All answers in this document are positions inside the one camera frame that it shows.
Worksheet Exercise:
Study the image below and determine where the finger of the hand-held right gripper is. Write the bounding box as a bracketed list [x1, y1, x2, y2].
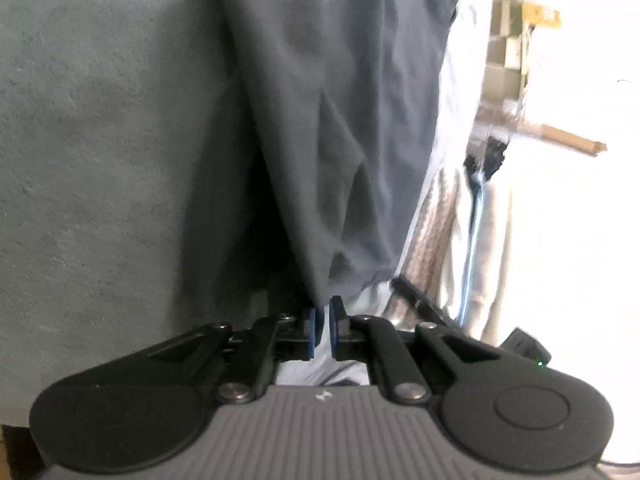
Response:
[392, 276, 458, 333]

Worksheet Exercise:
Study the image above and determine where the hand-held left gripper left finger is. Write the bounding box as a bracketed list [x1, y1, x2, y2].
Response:
[142, 307, 319, 405]

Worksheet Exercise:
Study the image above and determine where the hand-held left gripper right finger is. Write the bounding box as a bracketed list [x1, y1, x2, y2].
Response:
[329, 296, 506, 405]

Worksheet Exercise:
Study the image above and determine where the dark grey garment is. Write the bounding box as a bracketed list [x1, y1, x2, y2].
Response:
[182, 0, 471, 306]

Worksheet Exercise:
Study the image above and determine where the beige ribbed knit cloth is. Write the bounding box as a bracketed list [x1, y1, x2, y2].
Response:
[395, 167, 463, 326]

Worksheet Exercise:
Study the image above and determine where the white cloth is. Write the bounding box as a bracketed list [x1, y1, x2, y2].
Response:
[440, 175, 516, 341]

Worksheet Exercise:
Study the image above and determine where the wooden strip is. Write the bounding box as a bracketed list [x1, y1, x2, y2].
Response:
[520, 121, 608, 157]

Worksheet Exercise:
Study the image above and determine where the cream shelf unit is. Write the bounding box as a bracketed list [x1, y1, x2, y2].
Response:
[487, 0, 563, 116]

